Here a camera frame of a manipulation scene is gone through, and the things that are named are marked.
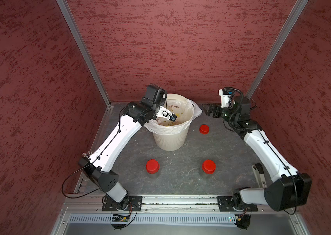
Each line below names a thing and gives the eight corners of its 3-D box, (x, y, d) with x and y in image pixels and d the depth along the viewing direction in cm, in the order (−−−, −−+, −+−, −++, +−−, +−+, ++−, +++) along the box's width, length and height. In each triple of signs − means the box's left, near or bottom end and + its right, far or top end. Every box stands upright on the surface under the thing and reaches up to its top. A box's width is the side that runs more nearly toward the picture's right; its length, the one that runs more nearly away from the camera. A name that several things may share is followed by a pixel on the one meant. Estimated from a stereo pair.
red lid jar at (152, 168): (148, 177, 85) (145, 170, 75) (149, 167, 88) (146, 159, 78) (159, 177, 85) (158, 170, 75) (159, 167, 88) (158, 159, 78)
